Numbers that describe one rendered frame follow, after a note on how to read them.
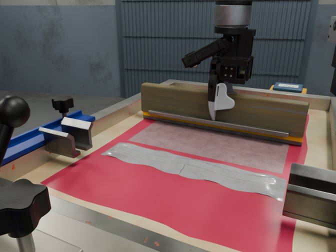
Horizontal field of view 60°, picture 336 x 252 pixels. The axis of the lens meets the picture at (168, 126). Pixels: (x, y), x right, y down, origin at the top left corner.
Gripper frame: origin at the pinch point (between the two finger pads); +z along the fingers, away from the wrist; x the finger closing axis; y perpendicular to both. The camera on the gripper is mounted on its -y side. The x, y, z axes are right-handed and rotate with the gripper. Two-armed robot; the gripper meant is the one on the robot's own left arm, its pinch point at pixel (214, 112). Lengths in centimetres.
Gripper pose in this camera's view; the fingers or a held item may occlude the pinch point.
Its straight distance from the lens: 72.6
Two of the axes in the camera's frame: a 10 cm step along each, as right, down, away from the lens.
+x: 4.4, -3.3, 8.3
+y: 9.0, 1.9, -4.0
